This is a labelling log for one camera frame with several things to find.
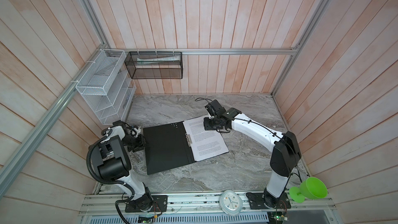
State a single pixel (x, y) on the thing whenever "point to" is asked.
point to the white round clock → (230, 202)
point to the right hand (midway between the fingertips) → (205, 125)
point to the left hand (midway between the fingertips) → (146, 147)
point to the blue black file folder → (166, 148)
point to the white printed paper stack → (205, 143)
